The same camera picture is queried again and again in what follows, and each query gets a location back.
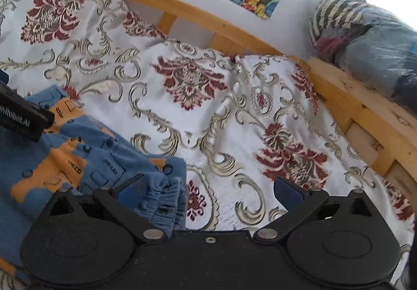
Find blue orange patterned pants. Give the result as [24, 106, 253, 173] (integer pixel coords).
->
[1, 86, 188, 278]

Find white floral bedspread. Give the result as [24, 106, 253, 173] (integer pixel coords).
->
[1, 0, 416, 289]

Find plastic wrapped blanket bundle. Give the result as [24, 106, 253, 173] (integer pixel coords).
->
[309, 0, 416, 113]

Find wooden bed frame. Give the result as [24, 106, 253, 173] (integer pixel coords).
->
[0, 0, 417, 199]

